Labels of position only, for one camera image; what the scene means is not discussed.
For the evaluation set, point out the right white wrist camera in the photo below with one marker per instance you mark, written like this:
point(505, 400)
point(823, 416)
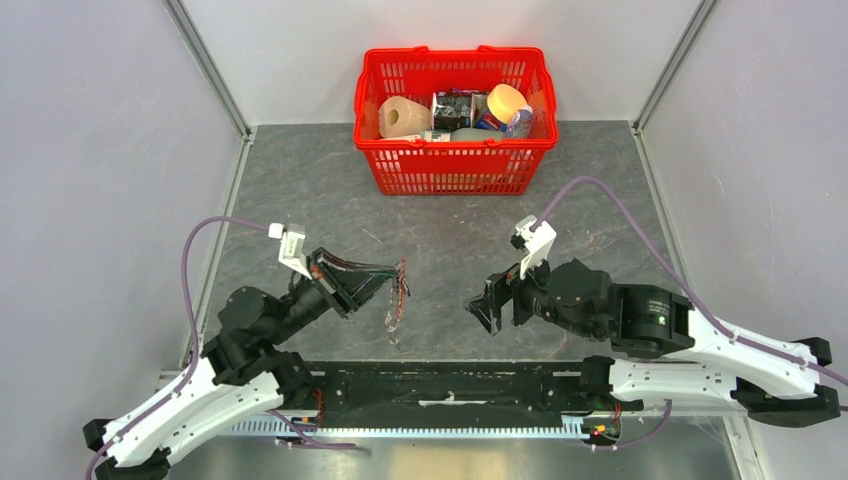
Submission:
point(534, 239)

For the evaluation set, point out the toilet paper roll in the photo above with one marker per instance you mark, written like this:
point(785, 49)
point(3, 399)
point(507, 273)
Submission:
point(399, 116)

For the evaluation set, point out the orange sponge disc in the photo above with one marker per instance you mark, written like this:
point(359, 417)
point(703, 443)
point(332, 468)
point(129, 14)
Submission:
point(503, 101)

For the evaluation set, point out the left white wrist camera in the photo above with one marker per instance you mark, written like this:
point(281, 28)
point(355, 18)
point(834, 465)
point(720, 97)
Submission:
point(291, 239)

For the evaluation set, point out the clear plastic bottle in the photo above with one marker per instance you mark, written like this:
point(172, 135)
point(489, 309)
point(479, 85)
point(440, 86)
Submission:
point(521, 123)

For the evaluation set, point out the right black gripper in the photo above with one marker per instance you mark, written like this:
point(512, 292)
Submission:
point(496, 292)

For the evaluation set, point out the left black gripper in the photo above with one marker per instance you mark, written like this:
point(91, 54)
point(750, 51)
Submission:
point(349, 285)

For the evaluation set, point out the white toothed cable strip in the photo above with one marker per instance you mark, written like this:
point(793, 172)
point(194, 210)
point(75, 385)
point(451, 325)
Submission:
point(570, 428)

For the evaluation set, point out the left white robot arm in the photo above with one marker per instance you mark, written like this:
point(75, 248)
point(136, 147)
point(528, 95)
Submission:
point(239, 372)

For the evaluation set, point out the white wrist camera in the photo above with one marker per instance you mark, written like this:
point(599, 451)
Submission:
point(291, 239)
point(534, 239)

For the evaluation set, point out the dark snack packet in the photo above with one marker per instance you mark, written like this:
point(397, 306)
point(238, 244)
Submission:
point(451, 111)

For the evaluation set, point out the red plastic shopping basket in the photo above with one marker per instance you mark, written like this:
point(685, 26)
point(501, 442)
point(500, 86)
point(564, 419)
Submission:
point(477, 160)

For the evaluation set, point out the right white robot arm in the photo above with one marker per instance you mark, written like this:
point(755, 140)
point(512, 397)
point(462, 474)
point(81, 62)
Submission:
point(669, 349)

